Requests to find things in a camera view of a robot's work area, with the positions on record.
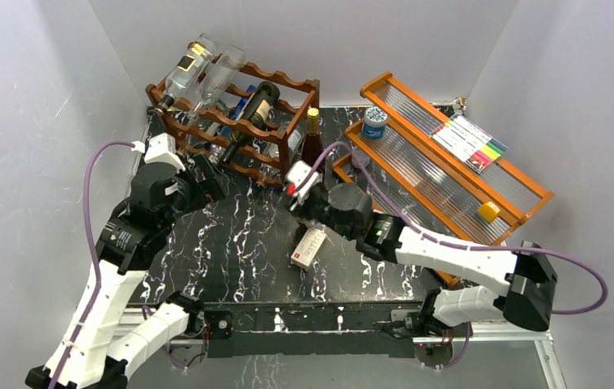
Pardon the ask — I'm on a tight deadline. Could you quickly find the clear bottle white label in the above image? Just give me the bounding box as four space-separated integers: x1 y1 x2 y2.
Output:
259 125 304 179

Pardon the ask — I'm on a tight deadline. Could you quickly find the blue patterned bottle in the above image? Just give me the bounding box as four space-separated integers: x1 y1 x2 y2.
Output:
207 97 249 165

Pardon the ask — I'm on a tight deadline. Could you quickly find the clear empty glass bottle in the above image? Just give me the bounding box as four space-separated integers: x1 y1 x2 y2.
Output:
186 45 246 124

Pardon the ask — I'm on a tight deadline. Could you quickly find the dark red wine bottle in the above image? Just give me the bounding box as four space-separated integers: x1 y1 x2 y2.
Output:
301 108 325 173

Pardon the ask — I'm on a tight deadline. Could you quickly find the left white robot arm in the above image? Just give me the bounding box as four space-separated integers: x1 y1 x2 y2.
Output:
25 154 227 388

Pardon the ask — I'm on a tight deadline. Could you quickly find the dark bottle cream label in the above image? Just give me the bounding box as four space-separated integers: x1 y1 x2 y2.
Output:
218 81 281 166

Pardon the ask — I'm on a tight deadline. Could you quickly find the pack of coloured markers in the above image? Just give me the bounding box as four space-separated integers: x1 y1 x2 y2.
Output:
432 113 507 173

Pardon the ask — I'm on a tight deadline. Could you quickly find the clear bottle gold label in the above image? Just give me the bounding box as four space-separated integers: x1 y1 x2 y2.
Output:
155 32 218 117

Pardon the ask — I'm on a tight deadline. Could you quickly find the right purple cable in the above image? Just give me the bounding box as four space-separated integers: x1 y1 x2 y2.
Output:
298 142 608 370

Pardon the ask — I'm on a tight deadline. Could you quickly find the orange tiered display shelf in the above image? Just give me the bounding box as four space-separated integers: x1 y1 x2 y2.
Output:
331 71 555 287

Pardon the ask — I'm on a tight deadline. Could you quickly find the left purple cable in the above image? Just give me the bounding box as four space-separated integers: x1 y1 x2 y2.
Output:
46 140 147 389

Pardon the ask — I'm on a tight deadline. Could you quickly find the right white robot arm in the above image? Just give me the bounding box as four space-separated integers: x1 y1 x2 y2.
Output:
286 183 557 336

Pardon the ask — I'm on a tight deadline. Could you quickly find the brown wooden wine rack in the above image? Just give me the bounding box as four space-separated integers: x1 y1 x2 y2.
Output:
144 62 322 189

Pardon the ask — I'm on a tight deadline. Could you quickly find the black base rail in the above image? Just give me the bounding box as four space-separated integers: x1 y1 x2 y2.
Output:
199 301 471 360

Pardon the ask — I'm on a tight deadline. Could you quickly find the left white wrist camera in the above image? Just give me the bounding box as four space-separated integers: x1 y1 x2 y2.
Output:
130 133 185 172

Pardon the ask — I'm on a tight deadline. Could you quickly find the purple cable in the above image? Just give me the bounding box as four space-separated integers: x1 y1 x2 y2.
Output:
298 142 608 370
46 140 147 389

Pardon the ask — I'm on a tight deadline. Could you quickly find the aluminium frame rail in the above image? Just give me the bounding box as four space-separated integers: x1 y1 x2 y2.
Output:
55 316 569 389

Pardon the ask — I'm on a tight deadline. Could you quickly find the white rectangular box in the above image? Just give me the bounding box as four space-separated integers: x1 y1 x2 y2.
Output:
290 226 326 271

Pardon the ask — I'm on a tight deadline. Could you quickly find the small grey capped jar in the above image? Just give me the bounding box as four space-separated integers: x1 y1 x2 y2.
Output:
351 148 371 170

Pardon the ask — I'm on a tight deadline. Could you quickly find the blue lidded jar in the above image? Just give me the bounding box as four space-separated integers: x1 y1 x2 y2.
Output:
363 106 389 139

